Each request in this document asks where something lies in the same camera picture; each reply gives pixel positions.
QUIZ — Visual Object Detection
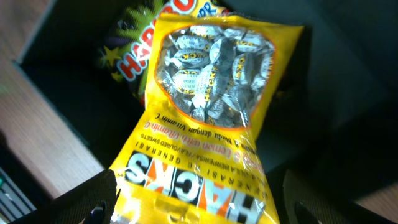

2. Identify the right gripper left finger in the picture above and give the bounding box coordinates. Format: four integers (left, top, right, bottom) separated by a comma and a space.
11, 169, 117, 224

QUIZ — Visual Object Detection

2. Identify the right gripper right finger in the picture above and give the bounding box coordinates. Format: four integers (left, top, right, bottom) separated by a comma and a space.
282, 169, 396, 224

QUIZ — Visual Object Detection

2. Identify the dark green box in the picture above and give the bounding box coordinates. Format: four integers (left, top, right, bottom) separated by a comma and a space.
19, 1, 397, 200

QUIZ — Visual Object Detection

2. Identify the yellow Hacks candy bag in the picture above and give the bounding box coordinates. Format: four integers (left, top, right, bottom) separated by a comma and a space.
111, 13, 303, 223

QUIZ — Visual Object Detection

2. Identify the black Haribo candy bag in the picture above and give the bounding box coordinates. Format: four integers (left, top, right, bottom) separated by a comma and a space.
97, 0, 229, 103

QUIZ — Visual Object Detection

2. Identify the black mounting rail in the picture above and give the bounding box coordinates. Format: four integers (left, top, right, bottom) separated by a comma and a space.
0, 169, 36, 224

